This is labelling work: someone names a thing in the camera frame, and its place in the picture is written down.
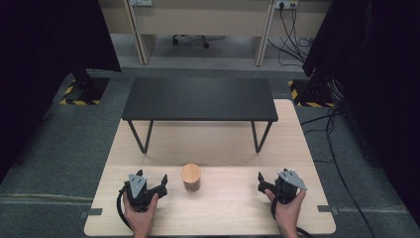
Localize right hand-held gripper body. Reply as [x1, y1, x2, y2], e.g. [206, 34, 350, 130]
[265, 169, 308, 205]

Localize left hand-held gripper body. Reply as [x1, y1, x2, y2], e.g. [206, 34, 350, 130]
[122, 174, 162, 213]

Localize wooden cylindrical cup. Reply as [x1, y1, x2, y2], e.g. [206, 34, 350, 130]
[179, 163, 202, 193]

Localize person's right hand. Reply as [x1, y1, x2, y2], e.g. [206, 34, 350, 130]
[263, 188, 307, 238]

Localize person's left hand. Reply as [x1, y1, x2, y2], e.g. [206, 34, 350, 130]
[123, 192, 159, 238]

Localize grey tape strip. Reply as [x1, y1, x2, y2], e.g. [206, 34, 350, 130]
[316, 204, 340, 214]
[79, 207, 104, 219]

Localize black stand with striped base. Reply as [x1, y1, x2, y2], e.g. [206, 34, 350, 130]
[58, 67, 111, 107]
[287, 67, 338, 109]

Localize black low shelf table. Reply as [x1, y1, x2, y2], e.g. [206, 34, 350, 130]
[121, 76, 279, 155]

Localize black curtain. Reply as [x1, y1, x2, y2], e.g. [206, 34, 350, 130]
[301, 0, 420, 229]
[0, 0, 122, 184]

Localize black office chair base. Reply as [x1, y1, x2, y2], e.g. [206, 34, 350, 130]
[170, 33, 211, 51]

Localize beige office desk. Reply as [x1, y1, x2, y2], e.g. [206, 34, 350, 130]
[97, 0, 333, 67]

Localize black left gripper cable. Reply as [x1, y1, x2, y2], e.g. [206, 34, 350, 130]
[115, 184, 134, 231]

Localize black floor cable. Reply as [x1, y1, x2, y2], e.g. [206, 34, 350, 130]
[299, 107, 378, 238]

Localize black cables from outlet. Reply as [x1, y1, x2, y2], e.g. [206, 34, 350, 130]
[266, 4, 315, 68]

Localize white wall power outlet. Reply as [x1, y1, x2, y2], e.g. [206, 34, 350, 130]
[130, 0, 155, 8]
[273, 0, 299, 10]

